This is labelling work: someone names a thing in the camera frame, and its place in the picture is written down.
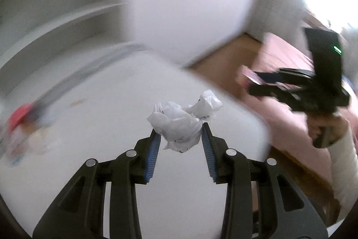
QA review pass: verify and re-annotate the pink bed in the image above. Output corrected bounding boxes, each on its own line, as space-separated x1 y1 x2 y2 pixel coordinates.
238 32 347 182

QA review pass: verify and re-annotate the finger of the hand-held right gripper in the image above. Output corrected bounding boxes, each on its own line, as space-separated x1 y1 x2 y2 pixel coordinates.
248 82 309 106
257 68 315 84

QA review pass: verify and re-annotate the pink packet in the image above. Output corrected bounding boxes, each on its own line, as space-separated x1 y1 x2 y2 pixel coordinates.
237 65 265 88

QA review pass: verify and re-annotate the grey desk shelf unit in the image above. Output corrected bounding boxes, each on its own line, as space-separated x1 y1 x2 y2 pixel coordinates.
0 0 269 127

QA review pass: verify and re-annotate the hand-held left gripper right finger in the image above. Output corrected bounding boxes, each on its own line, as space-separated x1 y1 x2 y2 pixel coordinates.
201 123 328 239

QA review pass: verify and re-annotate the person's right hand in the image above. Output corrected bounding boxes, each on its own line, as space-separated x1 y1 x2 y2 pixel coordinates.
306 113 351 149

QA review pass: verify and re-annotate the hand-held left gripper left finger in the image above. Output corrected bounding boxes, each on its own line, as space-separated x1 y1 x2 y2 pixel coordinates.
32 128 162 239

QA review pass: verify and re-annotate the person's right forearm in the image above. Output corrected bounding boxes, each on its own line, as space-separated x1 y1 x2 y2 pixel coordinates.
329 131 358 228

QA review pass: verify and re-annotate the white paper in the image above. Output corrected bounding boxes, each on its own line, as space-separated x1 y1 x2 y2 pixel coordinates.
147 90 224 154

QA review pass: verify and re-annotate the red packet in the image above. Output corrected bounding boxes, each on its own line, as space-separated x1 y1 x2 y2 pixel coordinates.
8 104 36 131

